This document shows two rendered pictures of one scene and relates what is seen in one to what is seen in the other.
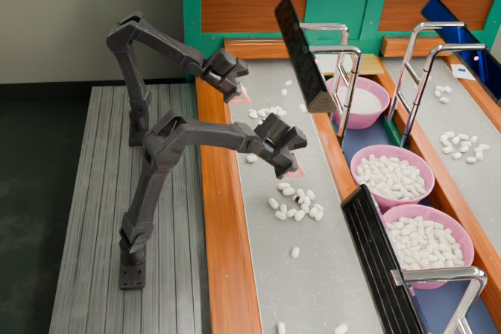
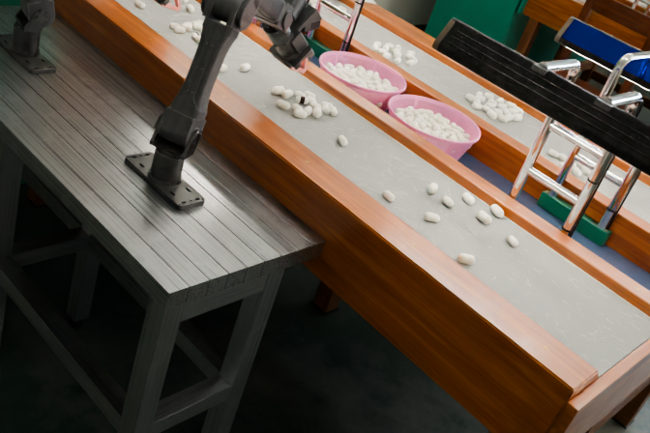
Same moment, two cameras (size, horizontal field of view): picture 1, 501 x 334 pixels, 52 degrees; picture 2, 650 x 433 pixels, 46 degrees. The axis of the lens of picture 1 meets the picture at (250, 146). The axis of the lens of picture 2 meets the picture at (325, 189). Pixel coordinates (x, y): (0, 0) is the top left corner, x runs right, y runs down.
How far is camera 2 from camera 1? 1.14 m
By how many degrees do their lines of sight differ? 38
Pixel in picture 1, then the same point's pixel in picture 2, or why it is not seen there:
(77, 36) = not seen: outside the picture
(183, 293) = (250, 202)
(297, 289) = (369, 168)
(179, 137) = not seen: outside the picture
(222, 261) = (290, 151)
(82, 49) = not seen: outside the picture
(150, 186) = (220, 55)
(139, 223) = (200, 111)
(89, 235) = (82, 166)
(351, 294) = (414, 166)
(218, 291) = (312, 174)
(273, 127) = (295, 0)
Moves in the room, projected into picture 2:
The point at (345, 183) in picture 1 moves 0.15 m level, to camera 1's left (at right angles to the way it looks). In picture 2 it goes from (334, 82) to (289, 81)
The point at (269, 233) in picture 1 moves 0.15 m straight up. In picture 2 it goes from (302, 130) to (320, 73)
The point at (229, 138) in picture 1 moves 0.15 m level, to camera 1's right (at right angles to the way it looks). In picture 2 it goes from (276, 3) to (330, 7)
